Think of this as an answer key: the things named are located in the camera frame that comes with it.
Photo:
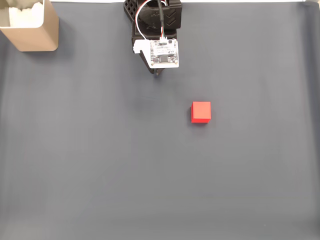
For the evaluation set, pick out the red cube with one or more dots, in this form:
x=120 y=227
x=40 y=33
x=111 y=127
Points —
x=201 y=112

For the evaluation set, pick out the beige box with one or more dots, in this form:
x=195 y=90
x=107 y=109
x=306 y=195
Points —
x=37 y=37

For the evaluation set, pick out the dark grey mat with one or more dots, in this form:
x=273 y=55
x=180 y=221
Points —
x=125 y=162

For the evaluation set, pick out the white tissue paper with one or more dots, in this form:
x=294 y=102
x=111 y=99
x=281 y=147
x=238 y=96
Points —
x=25 y=16

